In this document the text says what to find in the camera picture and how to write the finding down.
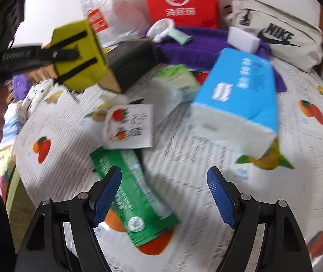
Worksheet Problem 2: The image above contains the white plastic bag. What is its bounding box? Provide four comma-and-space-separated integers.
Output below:
77, 0, 153, 49

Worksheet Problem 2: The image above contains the white cloth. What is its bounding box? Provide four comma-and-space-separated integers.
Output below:
146, 18, 176, 42

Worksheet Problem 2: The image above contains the mint green cloth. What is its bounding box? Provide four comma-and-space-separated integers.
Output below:
166, 29, 193, 46

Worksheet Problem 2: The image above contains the black box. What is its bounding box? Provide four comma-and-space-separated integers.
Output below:
106, 38, 159, 92

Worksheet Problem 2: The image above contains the green wipes packet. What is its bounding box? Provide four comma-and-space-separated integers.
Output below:
89, 147, 181, 248

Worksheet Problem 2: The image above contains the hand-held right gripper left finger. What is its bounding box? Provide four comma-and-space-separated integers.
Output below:
14, 166, 122, 272

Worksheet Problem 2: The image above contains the purple towel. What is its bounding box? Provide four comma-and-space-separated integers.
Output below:
153, 26, 288, 92

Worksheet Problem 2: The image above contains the purple plush toy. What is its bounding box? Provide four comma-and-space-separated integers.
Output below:
11, 73, 32, 98

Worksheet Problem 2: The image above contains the beige shoulder bag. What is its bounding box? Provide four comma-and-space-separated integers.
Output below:
223, 0, 323, 73

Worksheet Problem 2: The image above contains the white sponge block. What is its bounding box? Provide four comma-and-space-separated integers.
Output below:
227, 27, 261, 54

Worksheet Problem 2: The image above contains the yellow pouch with black straps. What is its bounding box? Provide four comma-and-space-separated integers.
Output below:
49, 18, 109, 93

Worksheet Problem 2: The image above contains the spotted white plush toy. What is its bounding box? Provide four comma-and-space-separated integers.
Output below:
23, 79, 57, 114

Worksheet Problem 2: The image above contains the blue tissue pack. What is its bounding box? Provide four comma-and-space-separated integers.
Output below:
190, 48, 279, 159

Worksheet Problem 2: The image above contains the pastel cloth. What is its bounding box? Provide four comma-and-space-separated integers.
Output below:
0, 102, 27, 199

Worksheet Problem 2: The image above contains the white fruit print packet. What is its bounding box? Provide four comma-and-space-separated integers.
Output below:
103, 104, 155, 150

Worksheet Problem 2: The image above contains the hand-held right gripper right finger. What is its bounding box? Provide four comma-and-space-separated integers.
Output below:
207, 167, 313, 272

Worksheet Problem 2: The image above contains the brown cardboard box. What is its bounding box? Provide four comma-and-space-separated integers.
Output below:
98, 69, 122, 94

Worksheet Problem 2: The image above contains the light green tissue pack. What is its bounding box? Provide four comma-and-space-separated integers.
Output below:
150, 65, 202, 111

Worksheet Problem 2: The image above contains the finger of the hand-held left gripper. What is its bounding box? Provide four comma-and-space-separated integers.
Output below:
38, 48, 80, 63

